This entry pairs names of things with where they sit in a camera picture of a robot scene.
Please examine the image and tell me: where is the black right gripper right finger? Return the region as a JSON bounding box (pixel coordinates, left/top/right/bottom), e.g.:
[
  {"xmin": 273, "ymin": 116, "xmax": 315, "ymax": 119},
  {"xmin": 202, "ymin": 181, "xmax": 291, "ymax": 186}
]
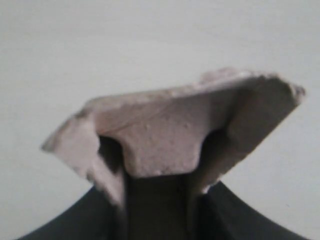
[{"xmin": 197, "ymin": 182, "xmax": 305, "ymax": 240}]

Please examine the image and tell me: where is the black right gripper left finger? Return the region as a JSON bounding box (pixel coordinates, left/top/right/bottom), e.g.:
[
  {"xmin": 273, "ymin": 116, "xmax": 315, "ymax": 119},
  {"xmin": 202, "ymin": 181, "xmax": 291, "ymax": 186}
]
[{"xmin": 16, "ymin": 184, "xmax": 131, "ymax": 240}]

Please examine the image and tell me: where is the grey cardboard pulp tray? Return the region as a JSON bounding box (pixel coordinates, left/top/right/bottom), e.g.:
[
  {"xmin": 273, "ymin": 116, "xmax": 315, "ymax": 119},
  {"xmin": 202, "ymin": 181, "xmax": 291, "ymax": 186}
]
[{"xmin": 39, "ymin": 66, "xmax": 306, "ymax": 210}]

